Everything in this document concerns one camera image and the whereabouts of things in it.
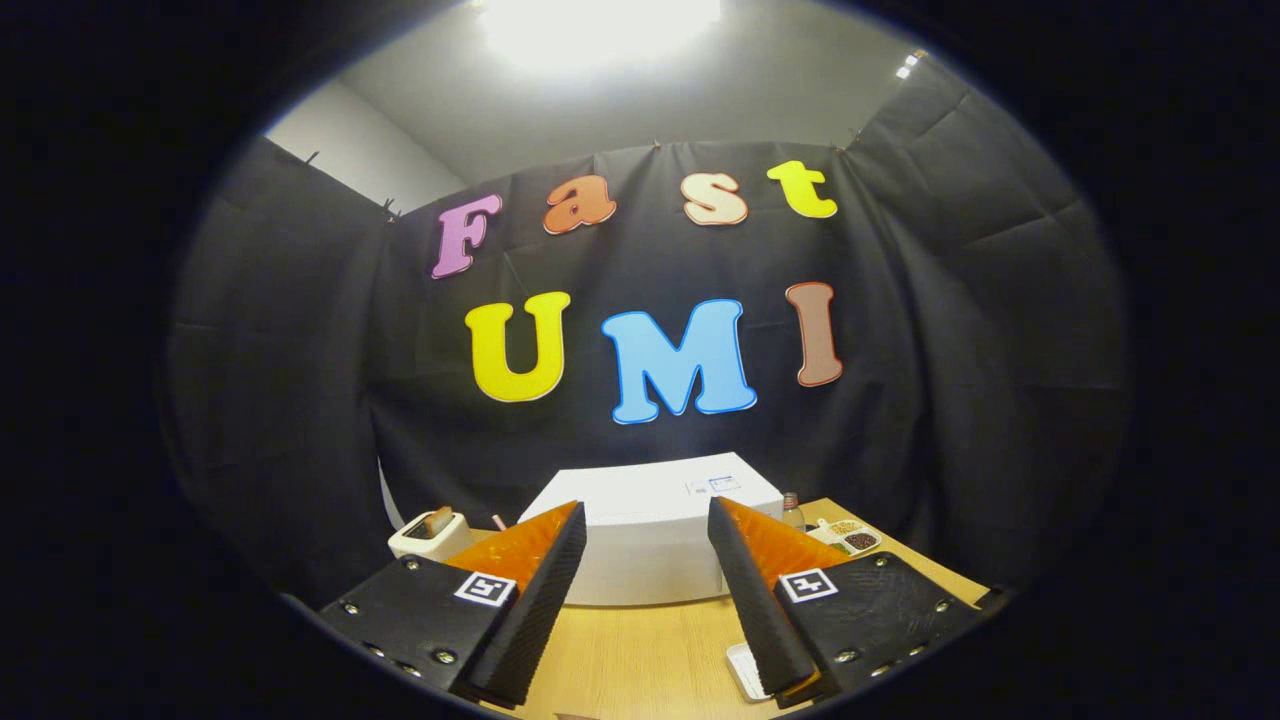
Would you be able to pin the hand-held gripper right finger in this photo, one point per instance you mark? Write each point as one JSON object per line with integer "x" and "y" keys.
{"x": 760, "y": 610}

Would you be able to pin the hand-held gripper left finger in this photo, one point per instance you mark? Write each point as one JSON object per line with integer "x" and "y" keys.
{"x": 540, "y": 610}

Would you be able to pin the white microwave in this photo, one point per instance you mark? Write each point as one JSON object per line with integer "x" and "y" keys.
{"x": 650, "y": 540}

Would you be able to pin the small white plate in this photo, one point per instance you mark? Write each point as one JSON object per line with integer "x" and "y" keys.
{"x": 743, "y": 668}

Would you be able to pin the clear water bottle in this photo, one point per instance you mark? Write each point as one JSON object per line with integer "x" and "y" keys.
{"x": 792, "y": 512}

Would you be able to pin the white divided bean dish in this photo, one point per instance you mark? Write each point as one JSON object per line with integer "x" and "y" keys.
{"x": 852, "y": 538}

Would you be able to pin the toast slice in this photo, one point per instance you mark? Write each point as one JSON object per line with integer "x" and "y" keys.
{"x": 438, "y": 521}

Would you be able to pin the white toaster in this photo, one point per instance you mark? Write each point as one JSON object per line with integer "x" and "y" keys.
{"x": 415, "y": 545}

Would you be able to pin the black backdrop cloth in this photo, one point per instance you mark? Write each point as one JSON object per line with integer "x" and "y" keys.
{"x": 300, "y": 380}

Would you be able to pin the small ceiling light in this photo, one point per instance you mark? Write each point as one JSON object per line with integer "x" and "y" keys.
{"x": 908, "y": 65}

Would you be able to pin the large ceiling light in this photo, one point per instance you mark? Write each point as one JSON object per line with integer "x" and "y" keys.
{"x": 600, "y": 30}

